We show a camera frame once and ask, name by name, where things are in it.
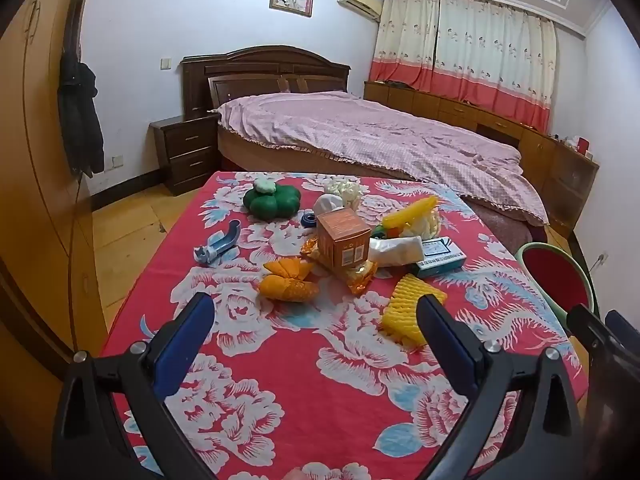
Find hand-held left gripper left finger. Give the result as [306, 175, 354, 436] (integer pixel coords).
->
[52, 291, 221, 480]

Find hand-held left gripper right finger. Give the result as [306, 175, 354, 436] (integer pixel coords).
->
[415, 294, 583, 480]

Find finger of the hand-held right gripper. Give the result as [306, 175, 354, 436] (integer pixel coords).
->
[567, 304, 613, 361]
[605, 310, 640, 343]

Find yellow foam fruit net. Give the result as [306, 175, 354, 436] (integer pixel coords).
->
[381, 275, 448, 347]

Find red bucket with green rim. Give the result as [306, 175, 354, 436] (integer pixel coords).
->
[520, 241, 598, 331]

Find teal and white box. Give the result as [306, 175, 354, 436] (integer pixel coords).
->
[412, 237, 468, 278]

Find orange snack packet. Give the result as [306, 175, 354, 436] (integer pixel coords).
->
[300, 237, 378, 296]

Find green pumpkin-shaped cushion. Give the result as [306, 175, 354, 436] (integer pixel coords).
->
[243, 182, 301, 220]

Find white cloth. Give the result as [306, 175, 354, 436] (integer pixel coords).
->
[313, 194, 346, 221]

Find blue can opener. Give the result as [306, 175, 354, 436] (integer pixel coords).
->
[194, 220, 243, 267]

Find white crumpled bag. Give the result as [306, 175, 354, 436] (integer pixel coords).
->
[369, 235, 426, 267]

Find orange toy bread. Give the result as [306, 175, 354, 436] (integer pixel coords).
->
[258, 256, 321, 303]

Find red floral tablecloth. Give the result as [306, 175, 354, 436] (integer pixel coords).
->
[100, 170, 588, 480]

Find yellow plastic toy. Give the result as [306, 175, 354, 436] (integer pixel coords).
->
[381, 196, 440, 229]

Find orange cardboard box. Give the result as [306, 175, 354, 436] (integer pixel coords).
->
[316, 208, 372, 270]

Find dark wooden nightstand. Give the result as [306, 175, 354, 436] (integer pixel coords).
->
[150, 112, 221, 197]

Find pink checked bedspread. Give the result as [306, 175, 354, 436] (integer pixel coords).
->
[212, 91, 551, 226]

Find long low wooden cabinet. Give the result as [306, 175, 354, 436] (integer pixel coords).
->
[363, 81, 601, 238]

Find wooden wardrobe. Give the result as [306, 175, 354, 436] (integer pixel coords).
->
[0, 0, 108, 480]

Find black coat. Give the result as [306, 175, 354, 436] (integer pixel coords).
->
[56, 50, 106, 178]

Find dark wooden headboard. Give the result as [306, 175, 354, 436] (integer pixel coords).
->
[180, 45, 352, 121]

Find floral curtain with pink hem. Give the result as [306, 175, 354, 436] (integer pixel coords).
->
[370, 0, 558, 133]

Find white air conditioner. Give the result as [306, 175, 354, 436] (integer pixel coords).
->
[336, 0, 383, 23]

